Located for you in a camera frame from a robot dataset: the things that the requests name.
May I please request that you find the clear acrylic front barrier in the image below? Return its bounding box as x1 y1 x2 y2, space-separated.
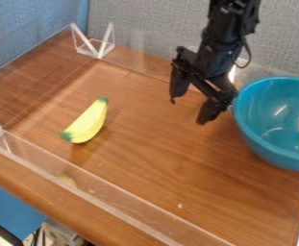
0 131 233 246

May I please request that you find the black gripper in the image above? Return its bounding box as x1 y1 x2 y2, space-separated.
170 40 243 125

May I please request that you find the black blue robot arm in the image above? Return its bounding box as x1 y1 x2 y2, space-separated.
170 0 261 125

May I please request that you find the clear acrylic back barrier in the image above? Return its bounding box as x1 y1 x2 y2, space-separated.
105 46 277 98

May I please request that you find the clear acrylic corner bracket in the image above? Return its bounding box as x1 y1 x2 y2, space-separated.
70 23 117 60

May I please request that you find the yellow toy banana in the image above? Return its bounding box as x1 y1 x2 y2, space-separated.
60 97 109 143

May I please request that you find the blue plastic bowl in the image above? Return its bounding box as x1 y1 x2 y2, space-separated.
233 76 299 171

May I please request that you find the clear acrylic barrier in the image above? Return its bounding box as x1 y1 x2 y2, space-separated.
105 46 277 98
0 131 233 246

